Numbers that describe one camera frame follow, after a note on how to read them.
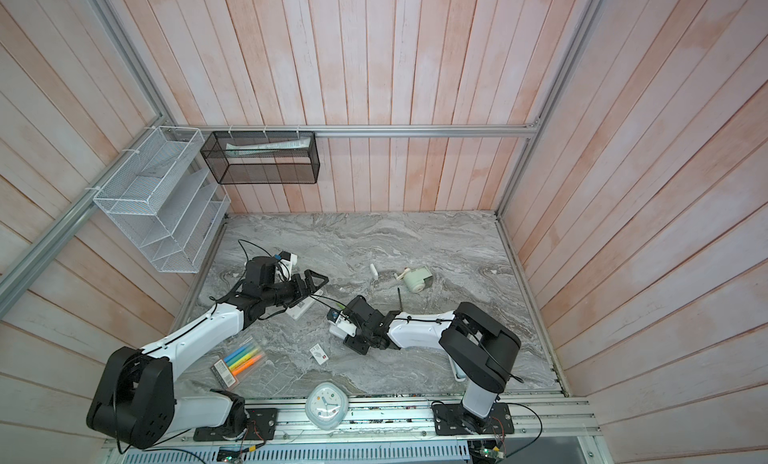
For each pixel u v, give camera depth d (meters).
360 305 0.70
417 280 0.95
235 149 0.89
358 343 0.79
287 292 0.74
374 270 1.01
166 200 0.73
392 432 0.73
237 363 0.82
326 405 0.74
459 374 0.78
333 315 0.77
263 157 1.04
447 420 0.73
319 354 0.84
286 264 0.79
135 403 0.41
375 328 0.67
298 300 0.77
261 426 0.73
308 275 0.77
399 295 0.98
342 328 0.78
